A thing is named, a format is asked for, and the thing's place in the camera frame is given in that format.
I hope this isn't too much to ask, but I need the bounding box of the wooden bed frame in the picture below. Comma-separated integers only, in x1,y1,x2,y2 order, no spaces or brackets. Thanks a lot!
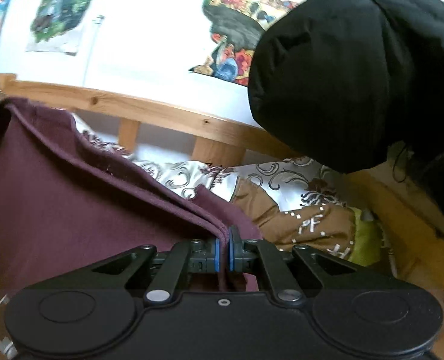
0,72,444,331

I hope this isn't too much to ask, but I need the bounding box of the black puffy jacket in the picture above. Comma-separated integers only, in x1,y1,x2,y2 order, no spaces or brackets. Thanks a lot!
248,0,444,173

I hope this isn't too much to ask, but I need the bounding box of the maroon long sleeve shirt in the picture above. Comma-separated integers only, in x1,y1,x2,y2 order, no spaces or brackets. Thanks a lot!
0,97,261,291

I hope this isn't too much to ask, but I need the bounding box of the lime green cloth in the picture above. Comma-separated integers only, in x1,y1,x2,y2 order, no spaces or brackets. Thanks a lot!
349,207,383,267

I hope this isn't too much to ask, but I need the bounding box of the anime girl poster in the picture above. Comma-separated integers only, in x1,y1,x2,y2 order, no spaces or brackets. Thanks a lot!
26,0,92,55

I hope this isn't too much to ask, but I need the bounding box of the white floral bed sheet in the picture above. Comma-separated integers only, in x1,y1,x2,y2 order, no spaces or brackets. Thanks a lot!
74,115,345,211

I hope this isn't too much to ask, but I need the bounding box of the brown PF patterned blanket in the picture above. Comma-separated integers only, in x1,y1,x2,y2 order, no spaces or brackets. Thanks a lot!
0,119,358,360

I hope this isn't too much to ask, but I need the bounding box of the colourful mushroom poster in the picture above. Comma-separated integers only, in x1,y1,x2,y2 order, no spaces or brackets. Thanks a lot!
190,0,306,86

